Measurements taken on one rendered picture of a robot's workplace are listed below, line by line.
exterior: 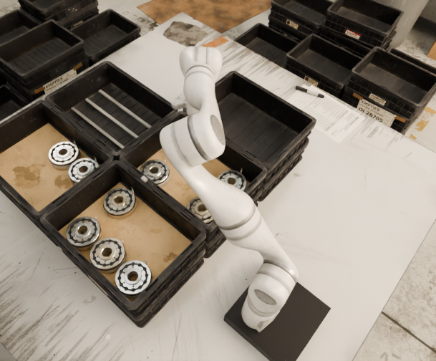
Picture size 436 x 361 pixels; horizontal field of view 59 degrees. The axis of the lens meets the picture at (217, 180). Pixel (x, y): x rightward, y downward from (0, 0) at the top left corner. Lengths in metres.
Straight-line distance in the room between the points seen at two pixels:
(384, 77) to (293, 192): 1.17
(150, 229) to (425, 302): 1.56
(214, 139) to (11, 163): 0.97
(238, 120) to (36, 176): 0.76
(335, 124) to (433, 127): 1.40
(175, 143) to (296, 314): 0.75
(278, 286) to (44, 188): 0.86
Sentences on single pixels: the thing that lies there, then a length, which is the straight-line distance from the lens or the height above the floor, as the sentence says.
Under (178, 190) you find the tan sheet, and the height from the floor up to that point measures 0.83.
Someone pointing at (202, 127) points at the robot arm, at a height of 1.43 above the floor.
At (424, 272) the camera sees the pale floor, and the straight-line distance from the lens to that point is 2.40.
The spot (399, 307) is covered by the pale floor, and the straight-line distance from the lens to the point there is 2.26.
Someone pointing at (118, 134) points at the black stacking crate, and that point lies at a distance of 1.50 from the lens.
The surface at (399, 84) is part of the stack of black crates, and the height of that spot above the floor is 0.49.
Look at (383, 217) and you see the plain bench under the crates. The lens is 1.57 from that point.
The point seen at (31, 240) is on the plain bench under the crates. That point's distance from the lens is 1.48.
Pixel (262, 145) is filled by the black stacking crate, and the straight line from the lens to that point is 1.46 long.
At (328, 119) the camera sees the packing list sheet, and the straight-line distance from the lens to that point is 1.80.
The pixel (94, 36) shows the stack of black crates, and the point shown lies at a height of 0.38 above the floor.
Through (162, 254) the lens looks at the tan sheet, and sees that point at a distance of 1.21.
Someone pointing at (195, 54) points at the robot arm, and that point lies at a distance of 0.96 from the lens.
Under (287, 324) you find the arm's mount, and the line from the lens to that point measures 1.25.
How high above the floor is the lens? 1.94
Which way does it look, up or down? 56 degrees down
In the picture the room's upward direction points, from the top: 5 degrees clockwise
